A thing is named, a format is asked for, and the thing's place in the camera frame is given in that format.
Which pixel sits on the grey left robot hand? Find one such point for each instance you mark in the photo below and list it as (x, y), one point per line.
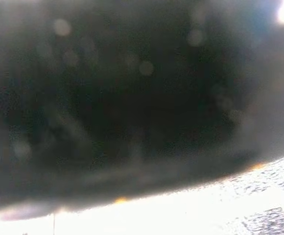
(107, 97)

